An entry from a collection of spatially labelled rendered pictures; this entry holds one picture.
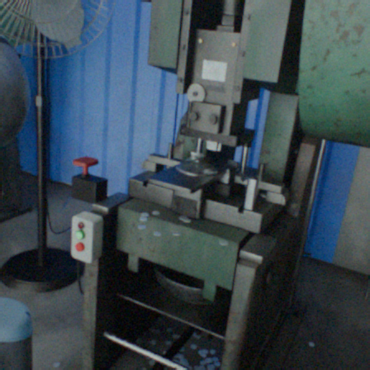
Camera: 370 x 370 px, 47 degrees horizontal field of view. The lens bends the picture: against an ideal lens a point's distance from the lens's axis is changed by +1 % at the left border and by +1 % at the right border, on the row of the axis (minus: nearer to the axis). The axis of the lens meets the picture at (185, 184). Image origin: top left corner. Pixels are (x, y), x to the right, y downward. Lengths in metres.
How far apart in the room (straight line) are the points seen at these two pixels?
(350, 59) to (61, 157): 2.68
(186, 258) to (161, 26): 0.66
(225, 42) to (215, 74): 0.09
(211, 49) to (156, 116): 1.51
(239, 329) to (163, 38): 0.82
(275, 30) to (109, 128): 1.99
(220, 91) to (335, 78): 0.43
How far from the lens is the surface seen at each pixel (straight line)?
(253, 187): 1.19
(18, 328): 0.78
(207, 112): 1.22
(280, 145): 1.47
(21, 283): 2.09
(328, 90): 0.92
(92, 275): 1.38
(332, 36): 0.86
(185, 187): 1.09
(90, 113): 3.05
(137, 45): 2.79
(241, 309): 1.15
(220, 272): 1.20
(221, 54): 1.23
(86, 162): 1.31
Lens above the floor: 1.14
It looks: 19 degrees down
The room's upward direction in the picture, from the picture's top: 6 degrees clockwise
